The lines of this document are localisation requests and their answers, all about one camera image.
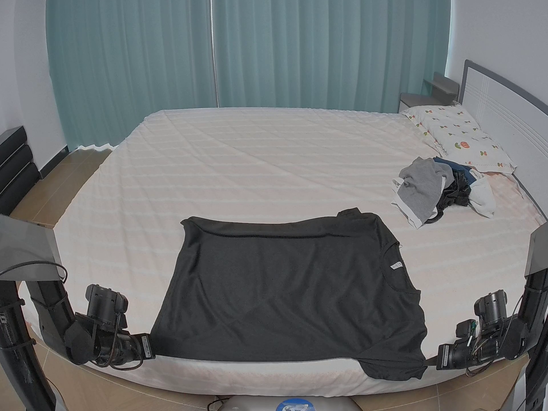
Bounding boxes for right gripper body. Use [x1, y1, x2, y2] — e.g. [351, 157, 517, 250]
[438, 343, 474, 369]

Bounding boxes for dark blue garment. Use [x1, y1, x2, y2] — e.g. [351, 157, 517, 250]
[432, 156, 482, 185]

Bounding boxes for white garment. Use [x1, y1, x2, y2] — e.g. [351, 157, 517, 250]
[467, 177, 497, 218]

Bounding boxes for black cable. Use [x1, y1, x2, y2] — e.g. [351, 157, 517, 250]
[0, 261, 69, 286]
[207, 394, 234, 411]

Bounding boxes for grey bedside table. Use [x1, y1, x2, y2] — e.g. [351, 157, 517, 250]
[398, 72, 461, 112]

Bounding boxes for white printed pillow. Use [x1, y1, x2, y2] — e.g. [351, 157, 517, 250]
[400, 104, 516, 174]

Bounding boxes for black T-shirt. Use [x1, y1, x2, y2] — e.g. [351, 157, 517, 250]
[150, 207, 429, 381]

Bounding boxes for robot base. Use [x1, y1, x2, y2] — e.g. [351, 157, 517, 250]
[218, 394, 362, 411]

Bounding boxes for blue-green curtain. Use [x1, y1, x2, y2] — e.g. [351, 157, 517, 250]
[212, 0, 454, 112]
[46, 0, 220, 151]

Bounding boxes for grey and white shorts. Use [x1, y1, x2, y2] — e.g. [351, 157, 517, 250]
[390, 158, 454, 229]

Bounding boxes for bed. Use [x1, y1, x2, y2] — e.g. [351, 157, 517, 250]
[19, 58, 548, 397]

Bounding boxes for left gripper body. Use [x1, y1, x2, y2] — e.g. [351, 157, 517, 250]
[112, 333, 156, 365]

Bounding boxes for black chest of drawers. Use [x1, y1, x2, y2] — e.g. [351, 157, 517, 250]
[0, 126, 43, 217]

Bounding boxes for black garment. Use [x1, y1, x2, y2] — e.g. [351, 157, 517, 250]
[434, 172, 472, 223]

